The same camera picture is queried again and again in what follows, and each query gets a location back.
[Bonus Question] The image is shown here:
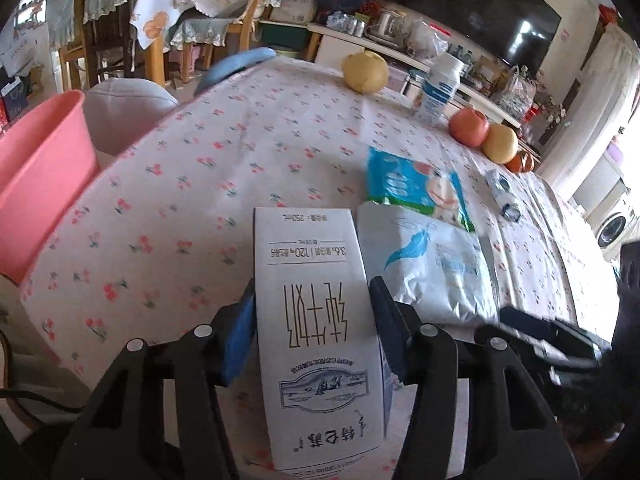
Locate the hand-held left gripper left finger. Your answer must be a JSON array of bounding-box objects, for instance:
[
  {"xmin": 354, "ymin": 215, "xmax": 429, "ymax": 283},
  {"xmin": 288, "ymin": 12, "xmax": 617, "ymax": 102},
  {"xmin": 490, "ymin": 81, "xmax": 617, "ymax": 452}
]
[{"xmin": 60, "ymin": 277, "xmax": 258, "ymax": 480}]

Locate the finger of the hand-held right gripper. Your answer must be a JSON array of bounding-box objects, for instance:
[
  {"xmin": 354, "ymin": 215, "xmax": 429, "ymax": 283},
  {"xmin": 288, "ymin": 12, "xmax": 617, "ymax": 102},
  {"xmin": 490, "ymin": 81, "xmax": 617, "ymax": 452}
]
[
  {"xmin": 524, "ymin": 344, "xmax": 602, "ymax": 387},
  {"xmin": 499, "ymin": 304, "xmax": 612, "ymax": 362}
]

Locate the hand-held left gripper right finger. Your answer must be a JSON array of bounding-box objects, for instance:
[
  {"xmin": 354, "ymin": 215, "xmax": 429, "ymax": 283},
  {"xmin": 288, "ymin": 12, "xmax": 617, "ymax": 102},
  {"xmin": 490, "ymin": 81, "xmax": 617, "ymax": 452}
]
[{"xmin": 368, "ymin": 275, "xmax": 582, "ymax": 480}]

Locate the white milk carton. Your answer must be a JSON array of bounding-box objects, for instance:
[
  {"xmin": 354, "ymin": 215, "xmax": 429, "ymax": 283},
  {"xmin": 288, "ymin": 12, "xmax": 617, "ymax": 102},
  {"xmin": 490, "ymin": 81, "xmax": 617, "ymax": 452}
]
[{"xmin": 252, "ymin": 206, "xmax": 393, "ymax": 472}]

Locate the white packet with blue feather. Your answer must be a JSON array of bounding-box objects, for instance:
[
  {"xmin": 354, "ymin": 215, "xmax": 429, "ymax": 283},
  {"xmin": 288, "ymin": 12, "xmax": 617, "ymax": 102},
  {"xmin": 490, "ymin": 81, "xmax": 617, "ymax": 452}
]
[{"xmin": 356, "ymin": 201, "xmax": 501, "ymax": 328}]

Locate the pink plastic bin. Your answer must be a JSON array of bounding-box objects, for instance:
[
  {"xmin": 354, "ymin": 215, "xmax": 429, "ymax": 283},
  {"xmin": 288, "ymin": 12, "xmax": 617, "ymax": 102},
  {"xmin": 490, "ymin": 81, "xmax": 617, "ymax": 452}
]
[{"xmin": 0, "ymin": 90, "xmax": 101, "ymax": 286}]

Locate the white washing machine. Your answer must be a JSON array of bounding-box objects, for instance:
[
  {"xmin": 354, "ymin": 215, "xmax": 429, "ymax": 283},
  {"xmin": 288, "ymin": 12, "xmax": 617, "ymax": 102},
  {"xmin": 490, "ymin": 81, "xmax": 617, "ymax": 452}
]
[{"xmin": 595, "ymin": 180, "xmax": 633, "ymax": 248}]

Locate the small clear wrapped item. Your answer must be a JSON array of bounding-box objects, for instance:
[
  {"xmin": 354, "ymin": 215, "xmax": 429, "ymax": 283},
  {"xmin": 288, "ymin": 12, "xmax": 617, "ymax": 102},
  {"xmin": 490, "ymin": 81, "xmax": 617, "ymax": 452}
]
[{"xmin": 486, "ymin": 169, "xmax": 522, "ymax": 222}]

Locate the blue snack packet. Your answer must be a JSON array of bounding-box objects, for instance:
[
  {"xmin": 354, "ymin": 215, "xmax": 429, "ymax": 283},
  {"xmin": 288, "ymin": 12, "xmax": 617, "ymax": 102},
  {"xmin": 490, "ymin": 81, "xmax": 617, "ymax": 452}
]
[{"xmin": 366, "ymin": 146, "xmax": 476, "ymax": 233}]

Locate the orange persimmon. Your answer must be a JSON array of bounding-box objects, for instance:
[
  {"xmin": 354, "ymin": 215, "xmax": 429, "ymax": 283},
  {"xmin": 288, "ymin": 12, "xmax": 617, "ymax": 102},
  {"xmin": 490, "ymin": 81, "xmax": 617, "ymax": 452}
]
[{"xmin": 505, "ymin": 150, "xmax": 543, "ymax": 174}]

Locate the small yellow pear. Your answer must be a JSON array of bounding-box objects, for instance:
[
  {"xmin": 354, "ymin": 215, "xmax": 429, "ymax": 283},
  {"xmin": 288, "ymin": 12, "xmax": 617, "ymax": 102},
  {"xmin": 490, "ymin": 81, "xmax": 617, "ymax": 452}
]
[{"xmin": 481, "ymin": 124, "xmax": 519, "ymax": 165}]

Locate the red apple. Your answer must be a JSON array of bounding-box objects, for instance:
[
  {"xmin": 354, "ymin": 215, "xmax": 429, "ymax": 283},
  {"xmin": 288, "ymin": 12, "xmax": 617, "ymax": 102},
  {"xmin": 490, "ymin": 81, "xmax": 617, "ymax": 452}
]
[{"xmin": 448, "ymin": 107, "xmax": 491, "ymax": 148}]

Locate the white yogurt bottle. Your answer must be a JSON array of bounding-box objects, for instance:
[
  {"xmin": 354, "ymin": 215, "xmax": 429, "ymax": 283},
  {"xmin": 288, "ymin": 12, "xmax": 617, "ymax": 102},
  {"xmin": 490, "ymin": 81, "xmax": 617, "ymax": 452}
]
[{"xmin": 417, "ymin": 53, "xmax": 466, "ymax": 123}]

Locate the lace covered standing air conditioner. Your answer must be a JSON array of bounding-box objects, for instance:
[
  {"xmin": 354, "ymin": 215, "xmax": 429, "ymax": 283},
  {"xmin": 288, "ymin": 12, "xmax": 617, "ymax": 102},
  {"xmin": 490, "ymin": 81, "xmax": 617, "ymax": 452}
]
[{"xmin": 540, "ymin": 22, "xmax": 640, "ymax": 176}]

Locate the grey cushioned stool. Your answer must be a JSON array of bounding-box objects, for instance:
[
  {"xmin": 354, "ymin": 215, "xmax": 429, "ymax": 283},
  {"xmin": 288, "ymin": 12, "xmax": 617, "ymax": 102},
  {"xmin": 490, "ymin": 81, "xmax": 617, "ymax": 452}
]
[{"xmin": 82, "ymin": 79, "xmax": 180, "ymax": 157}]

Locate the large yellow pear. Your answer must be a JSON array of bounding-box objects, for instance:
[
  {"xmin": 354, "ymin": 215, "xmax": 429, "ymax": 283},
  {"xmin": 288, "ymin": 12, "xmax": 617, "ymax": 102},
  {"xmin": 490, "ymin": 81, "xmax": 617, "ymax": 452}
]
[{"xmin": 341, "ymin": 50, "xmax": 390, "ymax": 95}]

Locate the blue chair back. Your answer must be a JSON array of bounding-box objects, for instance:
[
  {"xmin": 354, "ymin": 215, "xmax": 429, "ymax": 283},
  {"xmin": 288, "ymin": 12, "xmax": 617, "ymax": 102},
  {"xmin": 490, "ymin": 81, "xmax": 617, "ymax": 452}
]
[{"xmin": 194, "ymin": 47, "xmax": 277, "ymax": 96}]

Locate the cream television cabinet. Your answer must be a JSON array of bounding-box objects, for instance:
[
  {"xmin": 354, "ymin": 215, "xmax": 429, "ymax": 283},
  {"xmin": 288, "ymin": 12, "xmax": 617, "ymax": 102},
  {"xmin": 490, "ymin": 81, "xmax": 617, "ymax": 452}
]
[{"xmin": 306, "ymin": 22, "xmax": 543, "ymax": 161}]

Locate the clear plastic bag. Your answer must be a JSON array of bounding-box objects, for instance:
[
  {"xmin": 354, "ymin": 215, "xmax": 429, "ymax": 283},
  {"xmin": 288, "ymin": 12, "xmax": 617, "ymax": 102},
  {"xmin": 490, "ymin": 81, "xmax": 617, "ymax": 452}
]
[{"xmin": 405, "ymin": 19, "xmax": 451, "ymax": 58}]

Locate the green storage crate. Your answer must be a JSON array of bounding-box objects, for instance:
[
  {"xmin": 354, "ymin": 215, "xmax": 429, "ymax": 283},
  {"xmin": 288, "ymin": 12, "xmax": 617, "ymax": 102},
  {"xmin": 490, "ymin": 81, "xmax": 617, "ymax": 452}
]
[{"xmin": 260, "ymin": 22, "xmax": 311, "ymax": 51}]

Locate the glass kettle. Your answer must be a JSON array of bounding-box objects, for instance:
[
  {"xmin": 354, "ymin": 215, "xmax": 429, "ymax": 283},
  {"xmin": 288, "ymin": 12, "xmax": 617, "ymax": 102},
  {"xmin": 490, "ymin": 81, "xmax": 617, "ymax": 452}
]
[{"xmin": 367, "ymin": 7, "xmax": 408, "ymax": 46}]

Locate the dark wooden chair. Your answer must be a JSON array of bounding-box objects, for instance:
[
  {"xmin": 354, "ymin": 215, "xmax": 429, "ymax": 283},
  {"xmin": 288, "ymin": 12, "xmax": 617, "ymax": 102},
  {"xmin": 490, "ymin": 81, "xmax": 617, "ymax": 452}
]
[{"xmin": 80, "ymin": 0, "xmax": 135, "ymax": 93}]

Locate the light wooden chair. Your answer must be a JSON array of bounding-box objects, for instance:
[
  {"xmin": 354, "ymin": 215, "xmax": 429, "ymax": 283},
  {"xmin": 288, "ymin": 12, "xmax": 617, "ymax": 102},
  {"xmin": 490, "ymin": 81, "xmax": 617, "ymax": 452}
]
[{"xmin": 170, "ymin": 0, "xmax": 278, "ymax": 83}]

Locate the black television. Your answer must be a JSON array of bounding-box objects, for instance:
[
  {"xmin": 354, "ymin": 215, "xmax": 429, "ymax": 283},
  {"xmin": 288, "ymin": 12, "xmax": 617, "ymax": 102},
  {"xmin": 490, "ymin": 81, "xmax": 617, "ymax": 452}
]
[{"xmin": 382, "ymin": 0, "xmax": 563, "ymax": 78}]

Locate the orange print dining tablecloth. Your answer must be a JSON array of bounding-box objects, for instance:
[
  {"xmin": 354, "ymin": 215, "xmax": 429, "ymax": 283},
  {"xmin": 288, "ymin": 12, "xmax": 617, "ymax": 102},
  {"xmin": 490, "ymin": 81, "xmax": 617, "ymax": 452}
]
[{"xmin": 130, "ymin": 0, "xmax": 201, "ymax": 51}]

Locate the white cardboard box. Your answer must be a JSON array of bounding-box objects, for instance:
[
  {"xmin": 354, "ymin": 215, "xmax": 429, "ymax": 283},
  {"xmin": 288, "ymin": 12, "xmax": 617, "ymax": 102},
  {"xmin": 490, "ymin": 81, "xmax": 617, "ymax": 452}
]
[{"xmin": 270, "ymin": 0, "xmax": 316, "ymax": 23}]

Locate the black cable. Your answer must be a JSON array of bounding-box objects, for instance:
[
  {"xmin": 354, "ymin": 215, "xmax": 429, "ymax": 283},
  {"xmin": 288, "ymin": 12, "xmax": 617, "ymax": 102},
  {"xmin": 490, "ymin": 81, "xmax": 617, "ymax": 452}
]
[{"xmin": 0, "ymin": 387, "xmax": 81, "ymax": 413}]

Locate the plastic bag with handles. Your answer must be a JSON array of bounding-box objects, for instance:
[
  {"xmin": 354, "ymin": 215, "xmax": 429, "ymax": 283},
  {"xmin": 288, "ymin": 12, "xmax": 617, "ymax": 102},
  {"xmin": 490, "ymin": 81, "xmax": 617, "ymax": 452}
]
[{"xmin": 497, "ymin": 66, "xmax": 536, "ymax": 121}]

